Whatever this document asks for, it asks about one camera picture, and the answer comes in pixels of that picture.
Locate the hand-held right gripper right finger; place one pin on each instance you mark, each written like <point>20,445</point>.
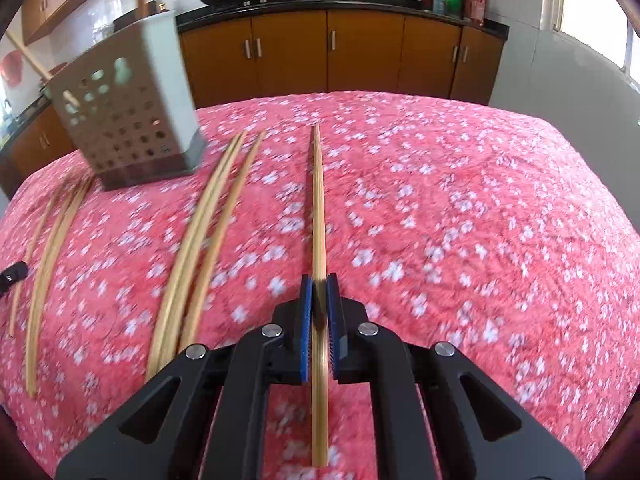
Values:
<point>336,340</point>

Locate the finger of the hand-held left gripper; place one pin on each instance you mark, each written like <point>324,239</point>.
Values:
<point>12,275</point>

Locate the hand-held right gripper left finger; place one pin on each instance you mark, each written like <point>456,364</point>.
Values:
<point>306,330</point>

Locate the grey perforated utensil holder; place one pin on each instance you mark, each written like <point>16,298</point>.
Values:
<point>125,125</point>

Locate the red floral tablecloth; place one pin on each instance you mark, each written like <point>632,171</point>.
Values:
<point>450,210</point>

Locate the hanging red plastic bag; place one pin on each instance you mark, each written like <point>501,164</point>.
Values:
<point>11,70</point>

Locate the wooden kitchen base cabinet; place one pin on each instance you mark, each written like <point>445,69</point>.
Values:
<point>365,55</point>

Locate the black kitchen countertop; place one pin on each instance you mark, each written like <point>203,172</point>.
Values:
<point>350,2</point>

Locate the green container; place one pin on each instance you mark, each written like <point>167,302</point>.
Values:
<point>454,2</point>

